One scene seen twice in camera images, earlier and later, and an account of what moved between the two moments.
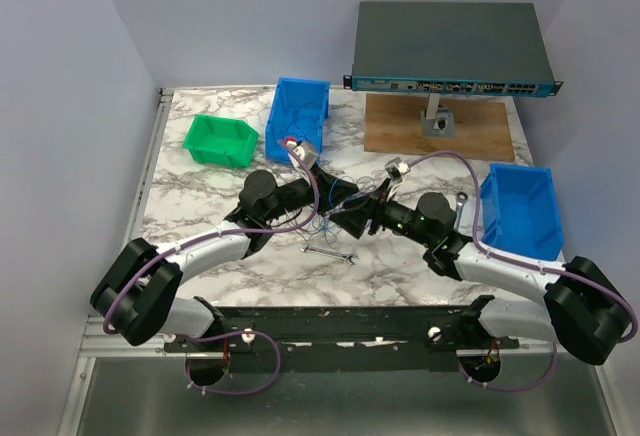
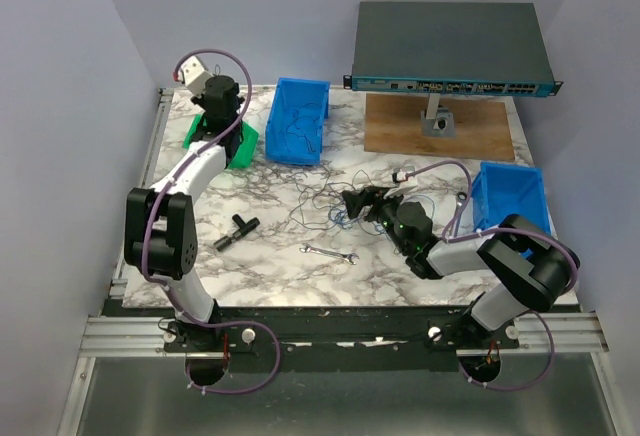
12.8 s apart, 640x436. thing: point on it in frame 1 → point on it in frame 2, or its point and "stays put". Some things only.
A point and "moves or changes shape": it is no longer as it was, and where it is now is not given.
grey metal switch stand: x=437 y=122 stays put
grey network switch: x=471 y=48 stays put
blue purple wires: x=342 y=190 moves or changes shape
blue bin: x=300 y=108 stays put
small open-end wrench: x=346 y=257 stays put
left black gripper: x=323 y=184 → x=199 y=100
